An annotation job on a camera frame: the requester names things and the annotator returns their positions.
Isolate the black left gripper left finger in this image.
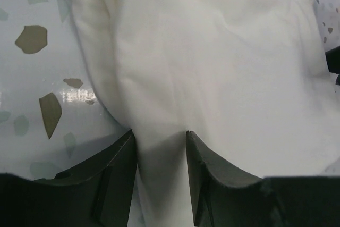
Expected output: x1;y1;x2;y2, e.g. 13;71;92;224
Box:
1;131;137;226

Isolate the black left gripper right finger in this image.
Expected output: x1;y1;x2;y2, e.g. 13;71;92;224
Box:
186;131;339;227

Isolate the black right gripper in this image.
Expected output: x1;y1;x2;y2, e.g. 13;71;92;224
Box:
325;46;340;86

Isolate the white floral print t-shirt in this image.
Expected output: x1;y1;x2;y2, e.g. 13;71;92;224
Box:
71;0;339;226

